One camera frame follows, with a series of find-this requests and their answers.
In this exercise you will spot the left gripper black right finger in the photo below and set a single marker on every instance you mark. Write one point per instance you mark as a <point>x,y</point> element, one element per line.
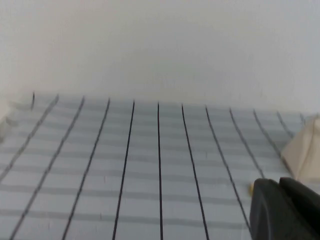
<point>307,207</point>

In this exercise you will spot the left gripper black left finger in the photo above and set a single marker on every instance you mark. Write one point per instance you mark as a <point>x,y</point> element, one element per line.
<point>270,215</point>

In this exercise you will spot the blue-grey grid mat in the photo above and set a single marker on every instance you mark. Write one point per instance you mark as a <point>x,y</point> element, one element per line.
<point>160,175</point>

